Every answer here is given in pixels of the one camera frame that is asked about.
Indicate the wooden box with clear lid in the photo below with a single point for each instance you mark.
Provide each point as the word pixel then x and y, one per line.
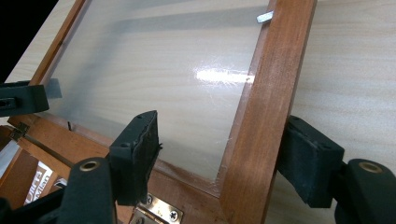
pixel 267 124

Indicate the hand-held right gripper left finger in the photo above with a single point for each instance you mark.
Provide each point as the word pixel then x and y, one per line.
pixel 134 161

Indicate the pale glossy packet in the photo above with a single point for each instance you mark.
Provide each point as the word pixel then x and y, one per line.
pixel 7 157

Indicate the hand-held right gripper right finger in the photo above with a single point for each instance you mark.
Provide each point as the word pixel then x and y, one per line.
pixel 308 161

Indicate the brown and white printed packet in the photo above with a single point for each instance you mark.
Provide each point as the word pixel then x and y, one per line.
pixel 39 182

